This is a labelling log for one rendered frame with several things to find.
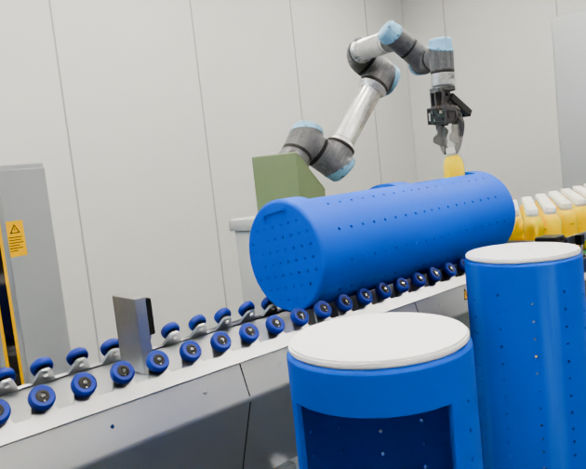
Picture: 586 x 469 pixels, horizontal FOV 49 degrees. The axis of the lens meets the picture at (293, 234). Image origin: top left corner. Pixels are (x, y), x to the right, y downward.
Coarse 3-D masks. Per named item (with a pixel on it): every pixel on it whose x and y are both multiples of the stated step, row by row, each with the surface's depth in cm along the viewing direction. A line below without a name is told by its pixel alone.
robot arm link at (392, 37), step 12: (384, 24) 208; (396, 24) 205; (372, 36) 221; (384, 36) 205; (396, 36) 205; (408, 36) 206; (348, 48) 239; (360, 48) 230; (372, 48) 220; (384, 48) 212; (396, 48) 207; (408, 48) 206; (348, 60) 244; (360, 60) 238
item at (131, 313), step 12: (120, 300) 131; (132, 300) 127; (144, 300) 128; (120, 312) 132; (132, 312) 128; (144, 312) 128; (120, 324) 133; (132, 324) 128; (144, 324) 128; (120, 336) 133; (132, 336) 129; (144, 336) 128; (120, 348) 134; (132, 348) 130; (144, 348) 128; (132, 360) 131; (144, 360) 128; (144, 372) 128
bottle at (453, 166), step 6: (450, 156) 206; (456, 156) 205; (444, 162) 207; (450, 162) 205; (456, 162) 205; (462, 162) 206; (444, 168) 207; (450, 168) 205; (456, 168) 205; (462, 168) 205; (444, 174) 208; (450, 174) 205; (456, 174) 205; (462, 174) 206
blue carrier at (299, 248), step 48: (384, 192) 173; (432, 192) 183; (480, 192) 196; (288, 240) 156; (336, 240) 151; (384, 240) 162; (432, 240) 176; (480, 240) 194; (288, 288) 158; (336, 288) 155
